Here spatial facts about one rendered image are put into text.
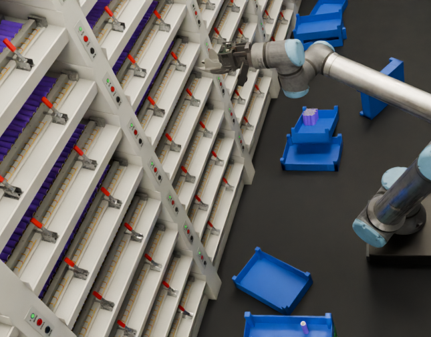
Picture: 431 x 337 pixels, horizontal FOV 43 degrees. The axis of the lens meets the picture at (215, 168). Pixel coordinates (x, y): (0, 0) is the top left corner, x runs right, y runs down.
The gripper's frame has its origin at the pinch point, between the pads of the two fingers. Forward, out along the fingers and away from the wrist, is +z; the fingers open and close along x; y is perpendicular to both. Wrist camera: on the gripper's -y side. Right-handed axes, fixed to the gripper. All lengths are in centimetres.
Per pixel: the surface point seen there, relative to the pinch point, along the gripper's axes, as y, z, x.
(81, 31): 42, 13, 35
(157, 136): -11.3, 15.7, 23.9
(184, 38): -5.8, 20.5, -28.9
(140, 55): 11.4, 19.9, 4.9
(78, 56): 37, 15, 39
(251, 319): -61, -17, 68
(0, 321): 10, 18, 109
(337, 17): -95, -9, -169
